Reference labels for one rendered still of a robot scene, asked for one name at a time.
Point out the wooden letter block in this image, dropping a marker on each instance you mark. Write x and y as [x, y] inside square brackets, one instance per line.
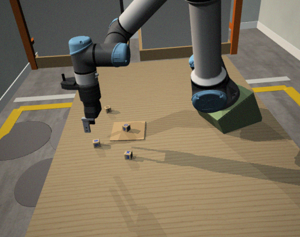
[107, 109]
[126, 127]
[96, 143]
[128, 155]

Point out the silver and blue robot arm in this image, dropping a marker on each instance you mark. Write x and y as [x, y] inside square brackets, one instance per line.
[212, 88]

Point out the tan flat mat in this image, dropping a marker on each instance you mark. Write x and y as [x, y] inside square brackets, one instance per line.
[136, 132]

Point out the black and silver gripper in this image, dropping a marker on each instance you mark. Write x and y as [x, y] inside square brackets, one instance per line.
[89, 92]

